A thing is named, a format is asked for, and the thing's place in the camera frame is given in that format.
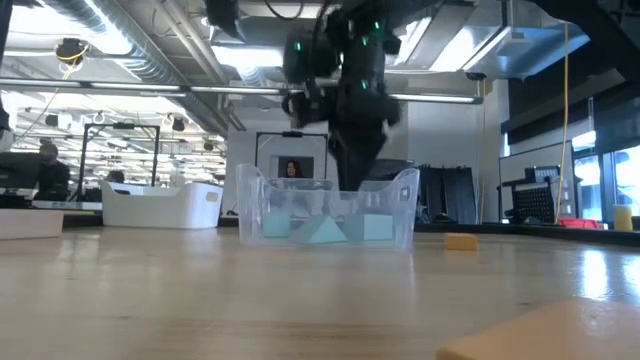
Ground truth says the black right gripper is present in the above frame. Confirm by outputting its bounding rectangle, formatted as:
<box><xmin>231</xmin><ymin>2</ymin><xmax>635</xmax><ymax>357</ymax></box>
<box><xmin>327</xmin><ymin>74</ymin><xmax>402</xmax><ymax>192</ymax></box>

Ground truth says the teal rectangular block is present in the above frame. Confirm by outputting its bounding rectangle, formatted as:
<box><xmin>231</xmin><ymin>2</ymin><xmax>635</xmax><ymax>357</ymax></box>
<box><xmin>346</xmin><ymin>213</ymin><xmax>396</xmax><ymax>243</ymax></box>

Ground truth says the teal triangular block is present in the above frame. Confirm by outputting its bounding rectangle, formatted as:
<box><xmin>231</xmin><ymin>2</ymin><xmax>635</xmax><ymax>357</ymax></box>
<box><xmin>291</xmin><ymin>215</ymin><xmax>350</xmax><ymax>246</ymax></box>

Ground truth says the teal cube block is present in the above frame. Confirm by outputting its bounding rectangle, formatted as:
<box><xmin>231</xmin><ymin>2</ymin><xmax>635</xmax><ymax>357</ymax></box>
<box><xmin>262</xmin><ymin>211</ymin><xmax>293</xmax><ymax>239</ymax></box>

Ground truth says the orange rectangular block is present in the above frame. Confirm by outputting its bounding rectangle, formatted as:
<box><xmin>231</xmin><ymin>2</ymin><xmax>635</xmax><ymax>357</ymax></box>
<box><xmin>435</xmin><ymin>296</ymin><xmax>640</xmax><ymax>360</ymax></box>

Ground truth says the clear plastic bin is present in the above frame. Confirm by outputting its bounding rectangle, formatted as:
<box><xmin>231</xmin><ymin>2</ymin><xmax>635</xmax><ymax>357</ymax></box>
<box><xmin>235</xmin><ymin>163</ymin><xmax>421</xmax><ymax>251</ymax></box>

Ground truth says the black curtain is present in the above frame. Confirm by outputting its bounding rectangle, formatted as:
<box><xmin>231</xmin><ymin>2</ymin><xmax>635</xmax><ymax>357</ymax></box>
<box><xmin>418</xmin><ymin>164</ymin><xmax>479</xmax><ymax>225</ymax></box>

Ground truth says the long ceiling light bar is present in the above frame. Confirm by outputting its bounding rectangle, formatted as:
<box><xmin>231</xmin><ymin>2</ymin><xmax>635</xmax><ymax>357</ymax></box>
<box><xmin>0</xmin><ymin>77</ymin><xmax>484</xmax><ymax>105</ymax></box>

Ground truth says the white partition board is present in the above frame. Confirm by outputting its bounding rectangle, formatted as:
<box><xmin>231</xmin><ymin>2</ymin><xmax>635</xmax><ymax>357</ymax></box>
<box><xmin>498</xmin><ymin>141</ymin><xmax>576</xmax><ymax>221</ymax></box>

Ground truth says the black perforated cart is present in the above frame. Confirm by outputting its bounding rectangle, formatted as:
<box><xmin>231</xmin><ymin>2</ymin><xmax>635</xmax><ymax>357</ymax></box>
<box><xmin>497</xmin><ymin>165</ymin><xmax>564</xmax><ymax>225</ymax></box>

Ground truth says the white plastic bin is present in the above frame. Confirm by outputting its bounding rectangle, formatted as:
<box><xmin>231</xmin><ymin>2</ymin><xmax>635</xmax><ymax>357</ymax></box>
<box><xmin>99</xmin><ymin>180</ymin><xmax>225</xmax><ymax>230</ymax></box>

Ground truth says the red box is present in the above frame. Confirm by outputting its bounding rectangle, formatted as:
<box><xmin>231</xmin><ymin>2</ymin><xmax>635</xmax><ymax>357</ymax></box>
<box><xmin>557</xmin><ymin>217</ymin><xmax>601</xmax><ymax>231</ymax></box>

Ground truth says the yellow cup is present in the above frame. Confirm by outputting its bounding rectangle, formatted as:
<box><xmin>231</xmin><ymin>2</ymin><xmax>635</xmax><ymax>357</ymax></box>
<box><xmin>613</xmin><ymin>203</ymin><xmax>634</xmax><ymax>232</ymax></box>

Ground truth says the black computer monitor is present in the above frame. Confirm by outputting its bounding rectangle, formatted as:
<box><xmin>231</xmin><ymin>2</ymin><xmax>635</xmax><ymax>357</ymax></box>
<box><xmin>0</xmin><ymin>151</ymin><xmax>45</xmax><ymax>192</ymax></box>

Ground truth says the black stand frame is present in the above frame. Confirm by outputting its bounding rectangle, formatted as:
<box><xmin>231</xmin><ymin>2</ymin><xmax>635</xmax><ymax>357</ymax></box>
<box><xmin>253</xmin><ymin>130</ymin><xmax>330</xmax><ymax>167</ymax></box>
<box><xmin>75</xmin><ymin>123</ymin><xmax>162</xmax><ymax>202</ymax></box>

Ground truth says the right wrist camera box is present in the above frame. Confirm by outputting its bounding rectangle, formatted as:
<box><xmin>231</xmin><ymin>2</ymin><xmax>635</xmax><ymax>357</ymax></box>
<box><xmin>281</xmin><ymin>91</ymin><xmax>334</xmax><ymax>129</ymax></box>

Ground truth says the yellow hanging cord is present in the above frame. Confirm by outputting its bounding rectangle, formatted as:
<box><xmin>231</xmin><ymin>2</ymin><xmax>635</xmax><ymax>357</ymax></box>
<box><xmin>553</xmin><ymin>22</ymin><xmax>571</xmax><ymax>225</ymax></box>

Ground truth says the black hanging ceiling camera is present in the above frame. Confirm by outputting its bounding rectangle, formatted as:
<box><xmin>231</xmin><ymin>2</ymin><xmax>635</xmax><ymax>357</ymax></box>
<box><xmin>53</xmin><ymin>37</ymin><xmax>91</xmax><ymax>66</ymax></box>

